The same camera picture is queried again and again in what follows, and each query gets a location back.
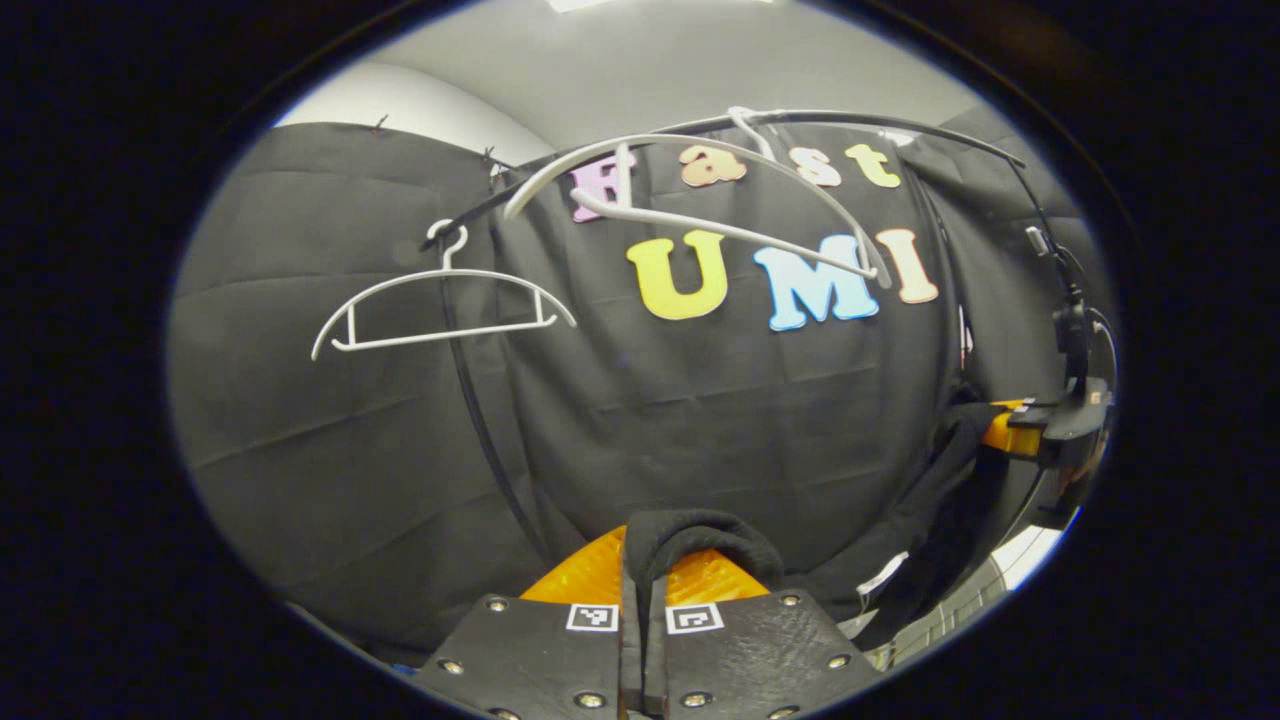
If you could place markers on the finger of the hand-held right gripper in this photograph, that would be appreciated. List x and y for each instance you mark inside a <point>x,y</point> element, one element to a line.
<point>1010,435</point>

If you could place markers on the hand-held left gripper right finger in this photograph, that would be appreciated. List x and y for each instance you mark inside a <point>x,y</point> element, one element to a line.
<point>760,650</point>

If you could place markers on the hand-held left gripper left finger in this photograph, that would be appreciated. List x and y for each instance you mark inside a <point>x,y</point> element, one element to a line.
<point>530,660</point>

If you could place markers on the black knit jacket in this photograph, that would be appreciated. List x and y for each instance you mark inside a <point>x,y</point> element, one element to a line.
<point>700,530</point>

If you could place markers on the white plastic clothes hanger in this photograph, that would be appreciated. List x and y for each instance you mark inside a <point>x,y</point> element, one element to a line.
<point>450,333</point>
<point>735,236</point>

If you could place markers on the black metal clothes rack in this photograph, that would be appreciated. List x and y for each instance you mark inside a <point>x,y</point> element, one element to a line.
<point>478,425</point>

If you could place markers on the black backdrop cloth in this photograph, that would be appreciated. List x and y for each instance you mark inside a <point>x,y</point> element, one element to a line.
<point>700,420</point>

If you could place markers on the large rectangular ceiling light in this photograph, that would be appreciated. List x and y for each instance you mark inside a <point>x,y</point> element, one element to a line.
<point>580,5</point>

